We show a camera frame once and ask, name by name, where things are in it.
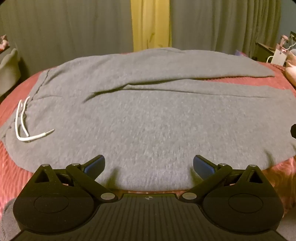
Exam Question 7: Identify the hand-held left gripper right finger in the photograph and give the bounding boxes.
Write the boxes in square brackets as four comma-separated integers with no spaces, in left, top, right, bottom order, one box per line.
[179,155,266,203]

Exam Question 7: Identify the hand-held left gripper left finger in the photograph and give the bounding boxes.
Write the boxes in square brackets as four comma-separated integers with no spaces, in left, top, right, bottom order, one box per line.
[32,155,121,203]

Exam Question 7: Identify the grey sweatpants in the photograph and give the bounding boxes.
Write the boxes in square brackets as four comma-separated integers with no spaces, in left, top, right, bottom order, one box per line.
[0,47,296,193]

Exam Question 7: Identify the pink plush toy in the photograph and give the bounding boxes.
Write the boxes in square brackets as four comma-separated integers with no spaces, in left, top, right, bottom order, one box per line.
[283,50,296,87]

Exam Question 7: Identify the dark nightstand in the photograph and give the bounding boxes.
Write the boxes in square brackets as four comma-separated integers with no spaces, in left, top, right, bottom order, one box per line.
[253,42,281,62]

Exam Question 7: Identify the pink stand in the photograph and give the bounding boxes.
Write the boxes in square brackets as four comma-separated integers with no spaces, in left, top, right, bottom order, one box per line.
[279,34,296,52]

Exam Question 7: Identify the grey cloth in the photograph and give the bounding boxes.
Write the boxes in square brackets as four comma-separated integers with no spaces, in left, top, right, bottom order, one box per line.
[0,199,22,241]

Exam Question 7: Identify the red ribbed bed blanket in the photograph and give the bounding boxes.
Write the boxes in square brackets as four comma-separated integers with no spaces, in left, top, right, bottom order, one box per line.
[0,50,296,223]

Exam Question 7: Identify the grey curtain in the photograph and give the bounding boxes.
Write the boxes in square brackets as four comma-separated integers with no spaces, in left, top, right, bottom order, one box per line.
[0,0,135,78]
[169,0,282,59]

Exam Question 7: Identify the grey chair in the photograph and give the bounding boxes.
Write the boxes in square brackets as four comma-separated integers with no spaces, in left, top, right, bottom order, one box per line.
[0,48,19,99]

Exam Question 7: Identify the yellow curtain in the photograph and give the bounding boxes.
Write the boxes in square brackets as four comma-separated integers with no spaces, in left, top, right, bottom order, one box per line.
[130,0,173,52]

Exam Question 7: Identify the floral cloth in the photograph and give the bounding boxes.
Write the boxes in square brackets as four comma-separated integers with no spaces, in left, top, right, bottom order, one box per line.
[0,34,10,52]

